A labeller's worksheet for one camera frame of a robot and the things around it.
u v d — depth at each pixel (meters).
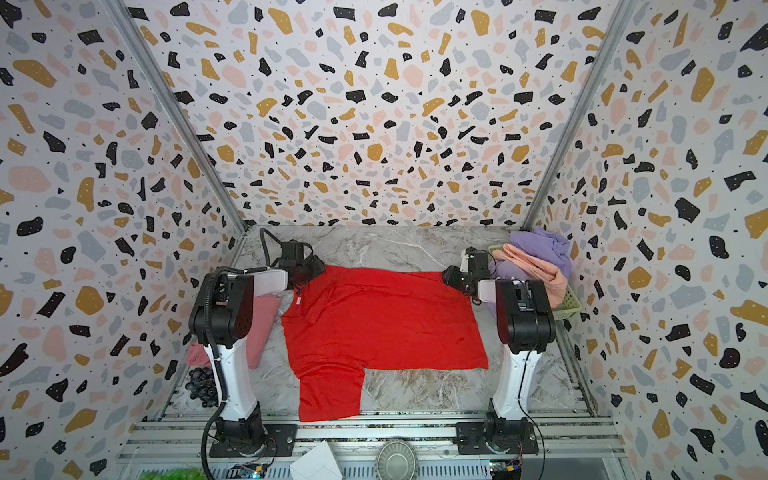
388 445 0.76
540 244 1.00
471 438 0.74
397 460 0.71
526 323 0.54
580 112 0.88
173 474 0.66
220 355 0.57
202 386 0.77
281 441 0.73
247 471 0.70
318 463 0.68
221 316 0.56
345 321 0.95
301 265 0.92
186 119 0.89
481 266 0.85
